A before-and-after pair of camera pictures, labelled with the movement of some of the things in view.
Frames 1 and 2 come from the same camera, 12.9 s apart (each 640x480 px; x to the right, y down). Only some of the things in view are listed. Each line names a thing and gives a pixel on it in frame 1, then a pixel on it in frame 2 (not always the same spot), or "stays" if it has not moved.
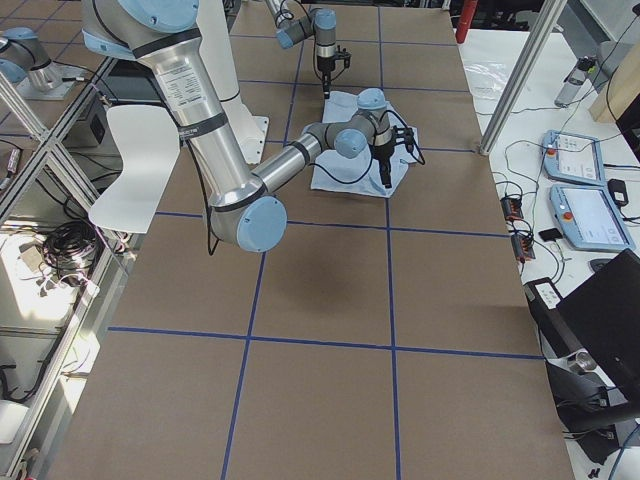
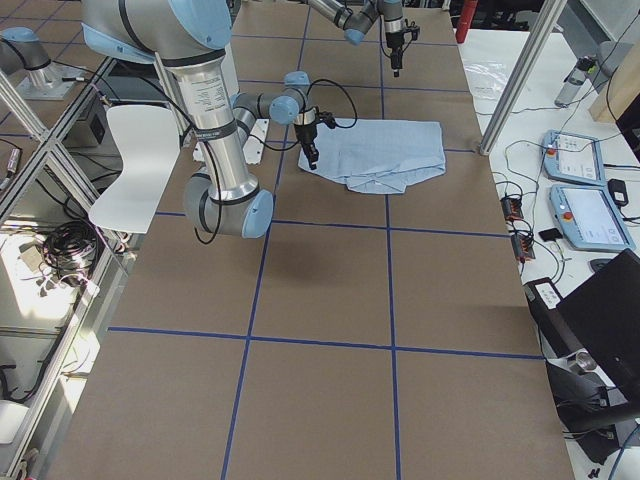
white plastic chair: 150,142 stays
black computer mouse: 598,264 stays
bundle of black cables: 69,248 stays
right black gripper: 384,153 → 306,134
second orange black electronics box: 523,246 stays
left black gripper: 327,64 → 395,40
